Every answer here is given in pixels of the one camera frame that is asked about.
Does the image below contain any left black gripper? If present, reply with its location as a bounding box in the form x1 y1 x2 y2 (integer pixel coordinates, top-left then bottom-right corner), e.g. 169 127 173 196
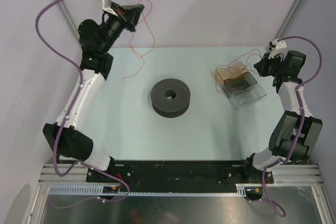
99 2 144 54

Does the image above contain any orange thin cable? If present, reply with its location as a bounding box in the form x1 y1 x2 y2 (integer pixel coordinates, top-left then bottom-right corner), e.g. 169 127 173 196
121 0 155 86

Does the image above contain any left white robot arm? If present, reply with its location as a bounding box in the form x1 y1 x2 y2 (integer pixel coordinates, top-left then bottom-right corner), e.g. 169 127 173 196
43 3 144 182

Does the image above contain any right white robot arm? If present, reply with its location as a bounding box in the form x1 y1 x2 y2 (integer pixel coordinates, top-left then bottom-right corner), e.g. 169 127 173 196
242 50 323 183

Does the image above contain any clear plastic bin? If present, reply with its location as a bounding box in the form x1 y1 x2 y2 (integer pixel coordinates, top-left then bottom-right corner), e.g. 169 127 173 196
222 72 267 110

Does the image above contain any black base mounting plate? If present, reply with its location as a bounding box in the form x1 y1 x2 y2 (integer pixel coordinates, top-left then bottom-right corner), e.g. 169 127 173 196
54 159 307 194

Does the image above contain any red thin cable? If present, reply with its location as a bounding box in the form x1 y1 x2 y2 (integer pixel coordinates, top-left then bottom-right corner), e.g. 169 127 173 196
215 48 267 93

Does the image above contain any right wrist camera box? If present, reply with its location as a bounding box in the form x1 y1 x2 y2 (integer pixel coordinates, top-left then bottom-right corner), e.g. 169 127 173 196
268 39 287 59

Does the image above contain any right aluminium frame post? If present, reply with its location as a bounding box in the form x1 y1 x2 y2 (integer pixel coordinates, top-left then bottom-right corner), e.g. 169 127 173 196
274 0 305 39

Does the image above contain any aluminium frame post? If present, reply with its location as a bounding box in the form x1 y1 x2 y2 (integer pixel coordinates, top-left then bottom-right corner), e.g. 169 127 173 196
274 0 305 39
54 0 81 49

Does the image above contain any black cable spool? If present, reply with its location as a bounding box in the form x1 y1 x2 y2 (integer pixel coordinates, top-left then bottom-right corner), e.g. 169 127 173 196
150 78 191 118

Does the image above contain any left aluminium frame post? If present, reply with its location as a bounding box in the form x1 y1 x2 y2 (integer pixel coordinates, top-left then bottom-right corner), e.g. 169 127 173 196
54 0 81 49

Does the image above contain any aluminium front rail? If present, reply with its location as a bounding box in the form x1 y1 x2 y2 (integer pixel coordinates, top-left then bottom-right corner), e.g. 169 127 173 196
39 163 324 185

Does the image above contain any grey slotted cable duct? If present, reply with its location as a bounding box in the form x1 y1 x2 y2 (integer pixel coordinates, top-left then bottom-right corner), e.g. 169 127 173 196
49 185 246 197

